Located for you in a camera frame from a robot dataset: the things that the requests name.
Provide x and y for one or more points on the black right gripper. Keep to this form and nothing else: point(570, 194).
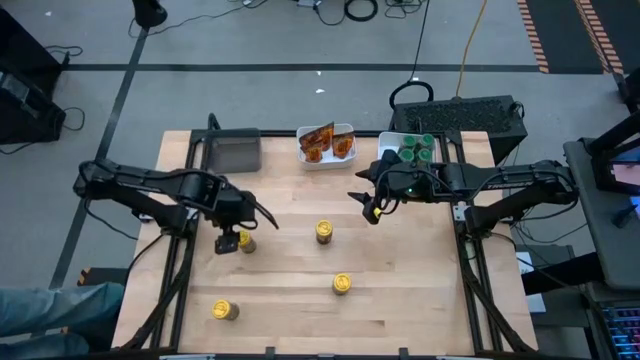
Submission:
point(415, 180)

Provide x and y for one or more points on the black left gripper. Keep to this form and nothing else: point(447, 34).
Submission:
point(235, 210)

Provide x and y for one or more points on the yellow-lid seasoning jar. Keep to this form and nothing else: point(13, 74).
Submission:
point(222, 309)
point(341, 283)
point(324, 231)
point(248, 244)

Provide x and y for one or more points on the green oregano spice jar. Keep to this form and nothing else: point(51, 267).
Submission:
point(426, 140)
point(409, 142)
point(424, 155)
point(406, 156)

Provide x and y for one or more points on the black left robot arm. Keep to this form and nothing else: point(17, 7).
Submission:
point(145, 177)

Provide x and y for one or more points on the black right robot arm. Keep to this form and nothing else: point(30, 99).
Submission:
point(500, 180)

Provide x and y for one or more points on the white plastic bin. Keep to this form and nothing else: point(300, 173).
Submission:
point(330, 161)
point(384, 140)

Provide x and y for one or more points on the grey plastic bin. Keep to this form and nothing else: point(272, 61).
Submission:
point(235, 152)

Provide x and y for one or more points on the black perforated computer case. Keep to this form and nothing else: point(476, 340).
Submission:
point(460, 117)

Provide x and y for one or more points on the person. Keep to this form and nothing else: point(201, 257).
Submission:
point(50, 310)

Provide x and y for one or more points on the grey desk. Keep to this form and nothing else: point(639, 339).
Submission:
point(590, 225)

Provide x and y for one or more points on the black computer monitor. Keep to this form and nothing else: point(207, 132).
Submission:
point(605, 165)

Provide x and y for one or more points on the black stand base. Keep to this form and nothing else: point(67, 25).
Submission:
point(149, 12)

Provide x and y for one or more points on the black equipment case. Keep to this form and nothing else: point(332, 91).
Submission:
point(20, 45)
point(30, 120)

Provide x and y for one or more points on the black mat orange stripes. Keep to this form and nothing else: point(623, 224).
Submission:
point(565, 35)

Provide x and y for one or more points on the backlit keyboard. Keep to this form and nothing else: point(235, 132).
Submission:
point(625, 330)

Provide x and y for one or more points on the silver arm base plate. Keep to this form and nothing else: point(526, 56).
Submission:
point(459, 212)

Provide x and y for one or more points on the black aluminium table frame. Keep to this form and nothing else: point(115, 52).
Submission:
point(280, 133)

